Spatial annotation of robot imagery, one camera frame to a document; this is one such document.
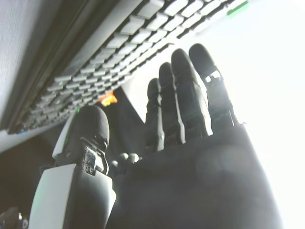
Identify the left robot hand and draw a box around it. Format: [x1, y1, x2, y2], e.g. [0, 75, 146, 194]
[30, 42, 285, 229]

